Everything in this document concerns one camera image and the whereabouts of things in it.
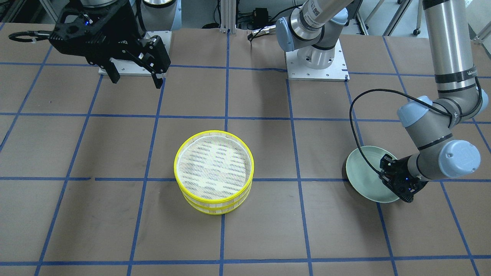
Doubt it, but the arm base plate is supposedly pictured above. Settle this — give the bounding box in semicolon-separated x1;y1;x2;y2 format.
98;30;172;76
285;39;350;82

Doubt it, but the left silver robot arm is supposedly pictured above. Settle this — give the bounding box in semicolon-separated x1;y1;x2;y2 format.
275;0;489;203

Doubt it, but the yellow steamer layer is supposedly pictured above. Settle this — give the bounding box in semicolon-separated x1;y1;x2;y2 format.
173;130;254;203
182;189;251;215

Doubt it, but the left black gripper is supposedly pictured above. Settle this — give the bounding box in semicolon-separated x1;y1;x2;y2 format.
379;154;428;203

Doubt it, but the light green plate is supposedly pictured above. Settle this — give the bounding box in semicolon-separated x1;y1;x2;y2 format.
345;146;399;203

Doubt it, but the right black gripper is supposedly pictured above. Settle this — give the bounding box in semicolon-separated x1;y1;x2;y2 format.
49;0;171;89

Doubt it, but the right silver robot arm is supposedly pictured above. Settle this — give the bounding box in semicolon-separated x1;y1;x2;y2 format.
48;0;181;89

